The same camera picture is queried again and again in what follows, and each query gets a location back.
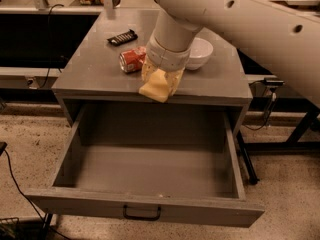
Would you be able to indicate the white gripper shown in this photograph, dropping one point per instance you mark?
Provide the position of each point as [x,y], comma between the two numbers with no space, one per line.
[165,59]

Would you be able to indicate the yellow sponge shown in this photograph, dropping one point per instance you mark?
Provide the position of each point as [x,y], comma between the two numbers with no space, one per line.
[156,85]

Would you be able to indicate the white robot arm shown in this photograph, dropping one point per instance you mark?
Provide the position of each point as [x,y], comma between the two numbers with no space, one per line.
[281,39]

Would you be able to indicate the grey cabinet counter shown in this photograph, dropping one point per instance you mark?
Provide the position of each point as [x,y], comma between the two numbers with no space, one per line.
[93,72]

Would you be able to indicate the grey open top drawer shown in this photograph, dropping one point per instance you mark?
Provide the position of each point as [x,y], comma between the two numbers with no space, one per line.
[179,157]

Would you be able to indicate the red soda can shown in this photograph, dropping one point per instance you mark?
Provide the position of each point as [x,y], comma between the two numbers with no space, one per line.
[132,60]

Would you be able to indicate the white bowl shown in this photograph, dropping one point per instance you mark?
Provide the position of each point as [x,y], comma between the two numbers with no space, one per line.
[201,51]

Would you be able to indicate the black snack bar wrapper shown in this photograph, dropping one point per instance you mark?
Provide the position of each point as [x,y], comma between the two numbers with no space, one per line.
[123,38]

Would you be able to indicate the black power adapter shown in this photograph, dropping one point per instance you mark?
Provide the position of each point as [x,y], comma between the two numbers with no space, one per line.
[273,82]

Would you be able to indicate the black metal stand frame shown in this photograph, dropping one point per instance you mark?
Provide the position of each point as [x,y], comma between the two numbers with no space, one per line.
[291,146]

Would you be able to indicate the black drawer handle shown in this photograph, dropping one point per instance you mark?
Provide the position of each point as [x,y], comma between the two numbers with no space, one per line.
[141,213]

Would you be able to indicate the black wire basket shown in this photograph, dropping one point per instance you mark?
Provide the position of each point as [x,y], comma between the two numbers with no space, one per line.
[9,228]

